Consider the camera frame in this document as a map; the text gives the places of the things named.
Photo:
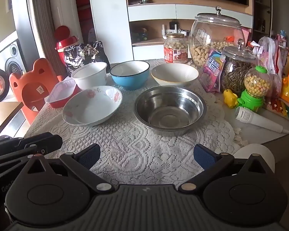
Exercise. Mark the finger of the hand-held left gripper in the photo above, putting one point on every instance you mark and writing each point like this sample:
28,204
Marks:
45,140
9,160

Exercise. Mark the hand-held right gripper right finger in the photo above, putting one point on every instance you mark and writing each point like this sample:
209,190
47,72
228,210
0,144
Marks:
204,157

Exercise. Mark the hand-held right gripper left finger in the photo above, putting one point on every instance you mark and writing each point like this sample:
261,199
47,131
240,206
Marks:
89,157

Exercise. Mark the white floral plate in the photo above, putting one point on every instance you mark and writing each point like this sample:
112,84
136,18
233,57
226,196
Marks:
91,108

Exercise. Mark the stainless steel bowl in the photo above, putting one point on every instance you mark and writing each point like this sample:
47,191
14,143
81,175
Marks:
169,110

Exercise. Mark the white deep bowl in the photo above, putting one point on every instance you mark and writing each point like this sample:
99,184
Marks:
90,75

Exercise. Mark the blue gold-rimmed plate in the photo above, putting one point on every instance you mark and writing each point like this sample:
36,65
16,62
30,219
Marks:
174,74

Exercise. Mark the blue enamel bowl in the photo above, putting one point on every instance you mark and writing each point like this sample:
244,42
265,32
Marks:
128,78

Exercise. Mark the white lace tablecloth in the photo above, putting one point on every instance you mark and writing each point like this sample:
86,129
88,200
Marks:
125,146

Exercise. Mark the red rectangular dish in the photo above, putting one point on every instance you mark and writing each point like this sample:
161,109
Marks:
60,96

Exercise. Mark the orange bear-shaped chair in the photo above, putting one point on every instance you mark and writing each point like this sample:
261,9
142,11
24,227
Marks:
21,81

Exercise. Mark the yellow duck toy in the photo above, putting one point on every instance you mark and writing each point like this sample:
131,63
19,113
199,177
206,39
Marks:
230,98

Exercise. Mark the white toy microphone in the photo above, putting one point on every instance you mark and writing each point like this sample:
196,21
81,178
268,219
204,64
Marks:
257,120

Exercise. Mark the green gumball dispenser toy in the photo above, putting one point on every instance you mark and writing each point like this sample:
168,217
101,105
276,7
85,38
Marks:
254,89

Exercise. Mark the pink marshmallow bag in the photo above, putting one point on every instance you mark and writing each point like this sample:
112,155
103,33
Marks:
212,72

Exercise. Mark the black snack bag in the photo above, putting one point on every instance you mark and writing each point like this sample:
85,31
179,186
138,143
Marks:
81,57

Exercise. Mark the white washing machine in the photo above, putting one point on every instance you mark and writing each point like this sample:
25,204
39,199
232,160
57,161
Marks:
13,55

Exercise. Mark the colourful toy xylophone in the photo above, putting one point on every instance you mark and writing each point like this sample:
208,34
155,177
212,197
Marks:
281,108

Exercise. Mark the glass jar of sunflower seeds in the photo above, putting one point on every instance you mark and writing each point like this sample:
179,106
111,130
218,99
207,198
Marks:
238,72

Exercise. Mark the red canister with lid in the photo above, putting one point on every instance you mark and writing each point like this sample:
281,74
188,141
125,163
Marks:
66,38

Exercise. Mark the red-label peanut jar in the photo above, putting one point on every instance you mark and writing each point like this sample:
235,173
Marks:
175,51

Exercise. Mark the pink plastic bag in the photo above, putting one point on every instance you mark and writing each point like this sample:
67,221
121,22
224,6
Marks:
271,60

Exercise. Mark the large glass peanut jar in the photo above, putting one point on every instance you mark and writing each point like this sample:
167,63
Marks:
212,33

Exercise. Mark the white router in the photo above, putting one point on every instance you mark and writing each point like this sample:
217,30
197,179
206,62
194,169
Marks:
175,32

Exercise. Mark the toy car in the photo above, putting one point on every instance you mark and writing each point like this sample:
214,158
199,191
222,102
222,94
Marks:
139,35

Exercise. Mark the white and wooden cabinet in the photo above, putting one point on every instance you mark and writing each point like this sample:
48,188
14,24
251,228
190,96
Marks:
110,24

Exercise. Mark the dark wooden shelf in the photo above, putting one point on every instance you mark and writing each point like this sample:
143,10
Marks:
261,9

